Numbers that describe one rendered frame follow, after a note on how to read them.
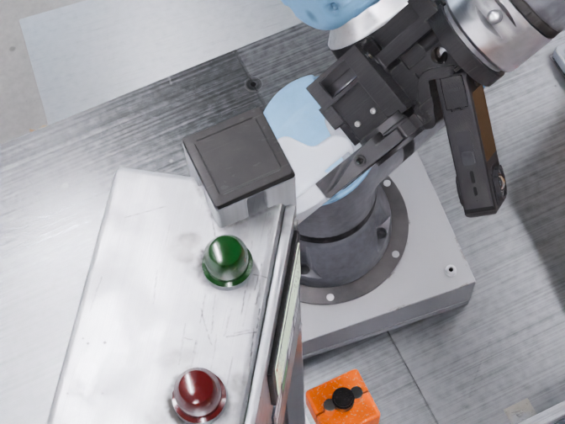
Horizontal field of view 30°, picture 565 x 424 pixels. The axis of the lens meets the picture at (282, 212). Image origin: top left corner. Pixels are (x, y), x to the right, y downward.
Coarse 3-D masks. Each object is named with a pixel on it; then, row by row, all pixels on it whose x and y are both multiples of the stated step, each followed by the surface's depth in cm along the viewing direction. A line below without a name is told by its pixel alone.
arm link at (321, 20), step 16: (288, 0) 70; (304, 0) 68; (320, 0) 67; (336, 0) 66; (352, 0) 67; (368, 0) 68; (304, 16) 70; (320, 16) 68; (336, 16) 67; (352, 16) 69
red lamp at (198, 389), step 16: (192, 368) 50; (176, 384) 49; (192, 384) 49; (208, 384) 49; (176, 400) 49; (192, 400) 49; (208, 400) 49; (224, 400) 50; (192, 416) 50; (208, 416) 50
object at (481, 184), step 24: (456, 72) 77; (456, 96) 77; (480, 96) 79; (456, 120) 78; (480, 120) 78; (456, 144) 78; (480, 144) 78; (456, 168) 79; (480, 168) 78; (480, 192) 79; (504, 192) 81
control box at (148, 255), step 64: (128, 192) 56; (192, 192) 56; (128, 256) 54; (192, 256) 54; (256, 256) 54; (128, 320) 53; (192, 320) 53; (256, 320) 53; (64, 384) 51; (128, 384) 51; (256, 384) 52
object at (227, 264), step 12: (216, 240) 52; (228, 240) 52; (240, 240) 53; (204, 252) 52; (216, 252) 52; (228, 252) 52; (240, 252) 52; (204, 264) 53; (216, 264) 52; (228, 264) 52; (240, 264) 52; (252, 264) 53; (204, 276) 53; (216, 276) 52; (228, 276) 52; (240, 276) 53; (216, 288) 53; (228, 288) 53
